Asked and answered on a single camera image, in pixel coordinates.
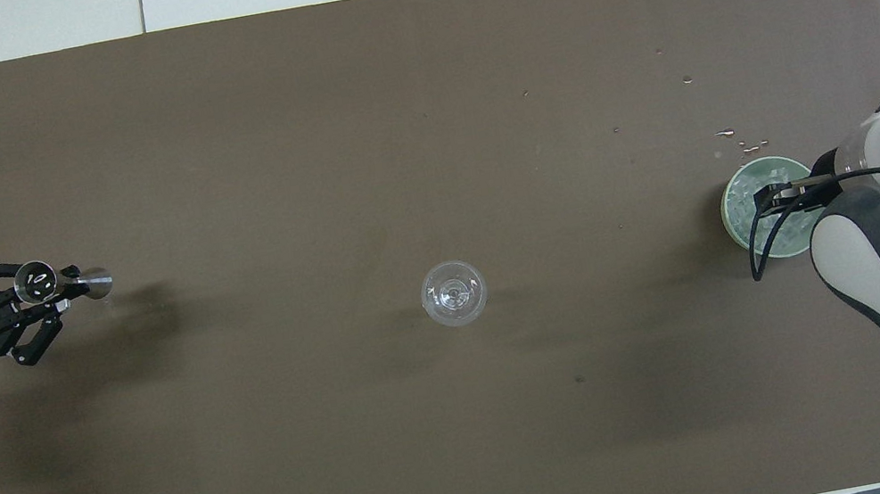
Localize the green cup with ice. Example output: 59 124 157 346
712 148 830 270

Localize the silver metal jigger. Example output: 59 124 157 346
12 247 118 315

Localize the clear wine glass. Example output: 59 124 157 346
415 254 496 333

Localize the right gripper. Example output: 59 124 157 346
787 152 849 209

